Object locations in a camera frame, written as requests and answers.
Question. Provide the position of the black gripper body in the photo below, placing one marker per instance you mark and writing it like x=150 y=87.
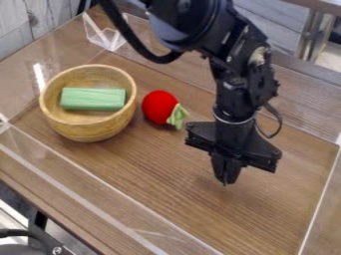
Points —
x=235 y=141

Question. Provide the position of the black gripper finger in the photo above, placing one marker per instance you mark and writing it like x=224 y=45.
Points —
x=218 y=164
x=235 y=166

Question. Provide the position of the red strawberry toy green leaves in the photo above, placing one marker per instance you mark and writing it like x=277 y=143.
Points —
x=164 y=110

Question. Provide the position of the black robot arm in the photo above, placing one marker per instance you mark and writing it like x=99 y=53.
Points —
x=210 y=27

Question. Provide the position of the wooden bowl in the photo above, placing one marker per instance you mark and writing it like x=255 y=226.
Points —
x=89 y=126

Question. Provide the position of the green rectangular block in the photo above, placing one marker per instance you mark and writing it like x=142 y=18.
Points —
x=89 y=99

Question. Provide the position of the clear acrylic front barrier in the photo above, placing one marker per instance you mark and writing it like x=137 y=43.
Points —
x=114 y=224

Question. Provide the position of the metal table leg background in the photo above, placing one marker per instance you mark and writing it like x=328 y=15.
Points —
x=315 y=36

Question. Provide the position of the clear acrylic corner bracket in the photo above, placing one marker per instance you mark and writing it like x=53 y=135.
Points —
x=109 y=38

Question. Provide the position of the black table frame bracket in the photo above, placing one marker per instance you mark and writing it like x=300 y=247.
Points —
x=51 y=246

